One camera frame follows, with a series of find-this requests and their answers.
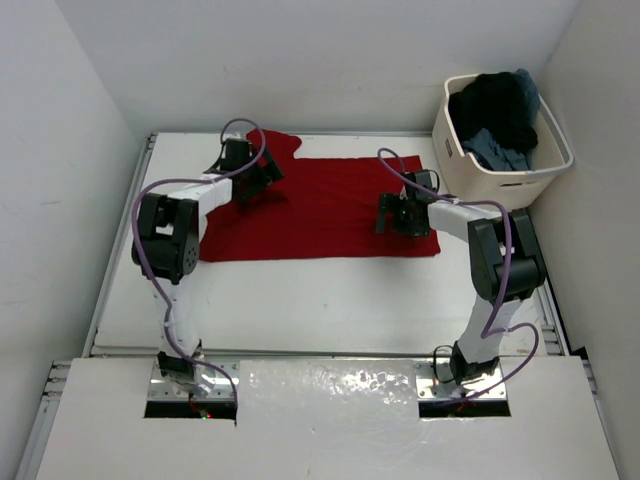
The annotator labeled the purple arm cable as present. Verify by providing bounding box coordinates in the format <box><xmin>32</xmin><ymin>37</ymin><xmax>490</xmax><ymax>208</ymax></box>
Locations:
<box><xmin>131</xmin><ymin>117</ymin><xmax>268</xmax><ymax>416</ymax></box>
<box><xmin>376</xmin><ymin>146</ymin><xmax>541</xmax><ymax>406</ymax></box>

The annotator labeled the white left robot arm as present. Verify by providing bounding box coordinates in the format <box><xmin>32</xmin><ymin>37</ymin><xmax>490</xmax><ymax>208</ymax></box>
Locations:
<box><xmin>132</xmin><ymin>133</ymin><xmax>284</xmax><ymax>384</ymax></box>

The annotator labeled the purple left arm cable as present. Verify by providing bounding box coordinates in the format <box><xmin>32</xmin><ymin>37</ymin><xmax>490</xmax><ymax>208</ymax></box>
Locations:
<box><xmin>131</xmin><ymin>117</ymin><xmax>268</xmax><ymax>416</ymax></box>

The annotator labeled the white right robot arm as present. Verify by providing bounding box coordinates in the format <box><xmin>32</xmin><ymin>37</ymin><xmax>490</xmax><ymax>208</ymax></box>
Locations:
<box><xmin>376</xmin><ymin>170</ymin><xmax>547</xmax><ymax>385</ymax></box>

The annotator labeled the teal t shirt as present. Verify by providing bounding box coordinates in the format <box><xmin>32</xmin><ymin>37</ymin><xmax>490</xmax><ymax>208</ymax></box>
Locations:
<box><xmin>459</xmin><ymin>67</ymin><xmax>542</xmax><ymax>172</ymax></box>

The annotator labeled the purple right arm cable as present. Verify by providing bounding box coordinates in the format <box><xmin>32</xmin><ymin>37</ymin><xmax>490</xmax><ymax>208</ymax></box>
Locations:
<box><xmin>376</xmin><ymin>146</ymin><xmax>541</xmax><ymax>406</ymax></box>

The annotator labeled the white front cover panel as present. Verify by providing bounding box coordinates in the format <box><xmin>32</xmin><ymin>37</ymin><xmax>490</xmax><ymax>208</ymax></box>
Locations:
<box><xmin>38</xmin><ymin>357</ymin><xmax>617</xmax><ymax>479</ymax></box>

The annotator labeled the black t shirt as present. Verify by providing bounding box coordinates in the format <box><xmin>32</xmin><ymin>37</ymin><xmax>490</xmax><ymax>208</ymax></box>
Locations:
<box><xmin>448</xmin><ymin>69</ymin><xmax>540</xmax><ymax>154</ymax></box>

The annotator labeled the cream plastic laundry basket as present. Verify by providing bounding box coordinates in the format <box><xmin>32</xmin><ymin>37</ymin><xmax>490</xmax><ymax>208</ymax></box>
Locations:
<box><xmin>432</xmin><ymin>74</ymin><xmax>574</xmax><ymax>210</ymax></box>

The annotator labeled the red t shirt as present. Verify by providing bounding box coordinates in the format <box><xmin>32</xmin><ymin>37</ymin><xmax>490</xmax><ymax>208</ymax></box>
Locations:
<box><xmin>200</xmin><ymin>130</ymin><xmax>440</xmax><ymax>263</ymax></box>

